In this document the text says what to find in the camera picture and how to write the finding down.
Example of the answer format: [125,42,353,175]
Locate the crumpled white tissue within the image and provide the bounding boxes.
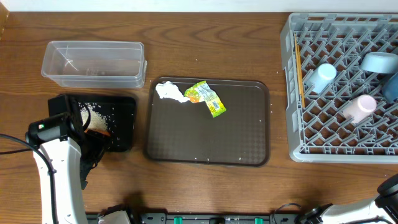
[155,81,190,103]

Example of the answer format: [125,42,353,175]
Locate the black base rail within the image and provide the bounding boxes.
[86,205,298,224]

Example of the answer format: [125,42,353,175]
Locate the grey dishwasher rack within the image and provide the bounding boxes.
[280,12,397,164]

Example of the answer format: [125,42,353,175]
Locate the dark blue plate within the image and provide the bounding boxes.
[382,73,398,103]

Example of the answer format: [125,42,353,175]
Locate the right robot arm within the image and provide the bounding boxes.
[295,175,397,224]

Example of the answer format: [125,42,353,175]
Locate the light blue cup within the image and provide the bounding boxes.
[308,63,337,93]

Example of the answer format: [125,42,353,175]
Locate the pile of white rice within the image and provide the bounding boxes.
[77,102,124,147]

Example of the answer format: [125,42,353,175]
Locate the clear plastic bin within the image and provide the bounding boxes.
[41,40,147,88]

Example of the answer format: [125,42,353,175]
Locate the pale pink cup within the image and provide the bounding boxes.
[343,95,377,124]

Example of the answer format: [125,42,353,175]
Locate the green snack wrapper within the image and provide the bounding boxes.
[184,80,226,118]

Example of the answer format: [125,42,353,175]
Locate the black plastic tray bin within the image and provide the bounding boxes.
[64,94,136,152]

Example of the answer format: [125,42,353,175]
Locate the light blue bowl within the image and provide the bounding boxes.
[360,52,397,74]

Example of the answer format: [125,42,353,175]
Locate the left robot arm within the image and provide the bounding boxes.
[25,95,110,223]

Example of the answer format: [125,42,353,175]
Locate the dark brown serving tray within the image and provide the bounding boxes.
[144,77,271,167]

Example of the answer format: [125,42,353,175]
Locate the orange carrot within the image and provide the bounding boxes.
[85,129,111,137]

